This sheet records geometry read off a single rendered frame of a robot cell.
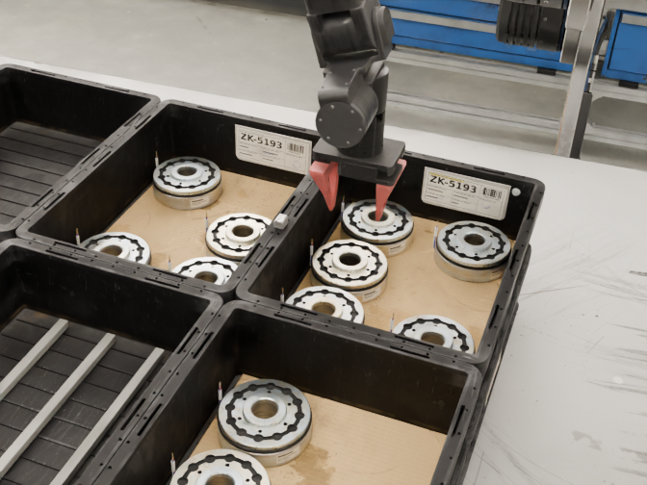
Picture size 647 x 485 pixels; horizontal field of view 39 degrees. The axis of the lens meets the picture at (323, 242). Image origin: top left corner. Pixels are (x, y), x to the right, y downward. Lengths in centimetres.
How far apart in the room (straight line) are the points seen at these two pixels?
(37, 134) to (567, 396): 94
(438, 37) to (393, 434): 221
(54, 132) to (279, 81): 207
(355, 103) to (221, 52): 284
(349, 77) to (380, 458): 42
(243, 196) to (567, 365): 54
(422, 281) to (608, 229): 50
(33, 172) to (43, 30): 262
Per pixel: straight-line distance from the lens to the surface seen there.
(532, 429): 126
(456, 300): 123
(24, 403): 111
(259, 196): 140
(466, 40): 311
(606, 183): 179
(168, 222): 135
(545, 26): 195
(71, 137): 158
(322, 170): 112
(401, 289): 123
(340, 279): 119
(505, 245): 128
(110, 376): 112
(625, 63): 309
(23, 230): 119
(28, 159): 154
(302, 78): 361
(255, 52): 382
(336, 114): 99
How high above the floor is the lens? 161
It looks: 37 degrees down
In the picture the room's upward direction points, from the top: 3 degrees clockwise
